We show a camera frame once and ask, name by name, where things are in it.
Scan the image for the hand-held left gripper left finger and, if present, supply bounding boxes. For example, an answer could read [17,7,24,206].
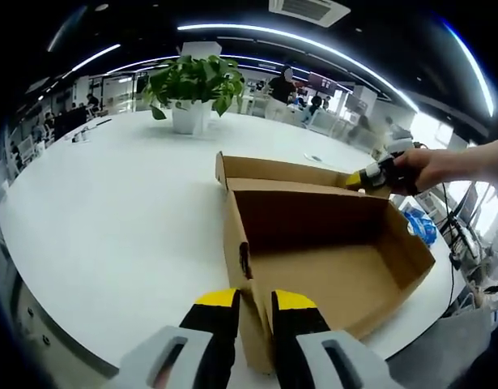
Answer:
[117,286,242,389]

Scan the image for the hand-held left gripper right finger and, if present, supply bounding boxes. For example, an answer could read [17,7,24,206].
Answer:
[270,289,400,389]

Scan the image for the blue plastic tissue pack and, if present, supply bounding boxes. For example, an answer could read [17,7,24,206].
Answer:
[401,205,440,247]

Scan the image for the brown cardboard shoe box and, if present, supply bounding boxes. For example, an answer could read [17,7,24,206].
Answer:
[214,150,437,374]

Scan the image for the person's right hand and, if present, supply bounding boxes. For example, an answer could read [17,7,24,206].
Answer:
[393,146,476,196]

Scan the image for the hanging display screen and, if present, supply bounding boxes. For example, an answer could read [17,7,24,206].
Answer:
[308,71,339,92]

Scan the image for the grey mesh chair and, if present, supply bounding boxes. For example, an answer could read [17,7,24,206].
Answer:
[384,306,495,389]

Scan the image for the ceiling air conditioner vent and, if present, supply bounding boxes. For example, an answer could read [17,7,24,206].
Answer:
[267,0,352,28]

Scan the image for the potted green plant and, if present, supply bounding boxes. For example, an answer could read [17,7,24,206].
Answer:
[141,54,247,135]

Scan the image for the curved ceiling light strip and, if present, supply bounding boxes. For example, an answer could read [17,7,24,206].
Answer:
[177,23,420,113]

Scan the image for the black cable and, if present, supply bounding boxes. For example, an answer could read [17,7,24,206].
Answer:
[439,182,463,313]

